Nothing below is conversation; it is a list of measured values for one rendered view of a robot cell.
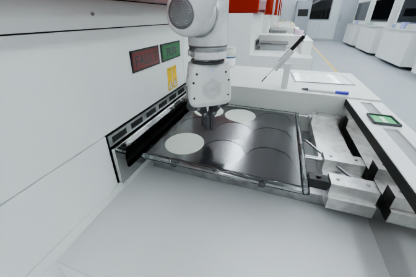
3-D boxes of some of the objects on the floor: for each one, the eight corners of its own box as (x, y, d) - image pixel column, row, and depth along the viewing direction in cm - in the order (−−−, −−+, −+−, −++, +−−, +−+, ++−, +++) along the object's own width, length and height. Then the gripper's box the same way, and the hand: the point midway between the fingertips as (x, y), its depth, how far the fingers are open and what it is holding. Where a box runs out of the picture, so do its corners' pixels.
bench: (350, 47, 879) (366, -8, 788) (340, 42, 1031) (353, -4, 940) (380, 48, 848) (401, -9, 758) (366, 43, 1000) (381, -5, 910)
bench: (368, 55, 693) (391, -15, 603) (353, 49, 845) (370, -9, 755) (407, 57, 663) (438, -17, 572) (384, 50, 815) (406, -10, 724)
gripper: (231, 51, 51) (228, 117, 59) (171, 54, 46) (176, 125, 55) (246, 55, 44) (240, 130, 53) (177, 60, 40) (182, 140, 48)
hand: (208, 121), depth 53 cm, fingers closed
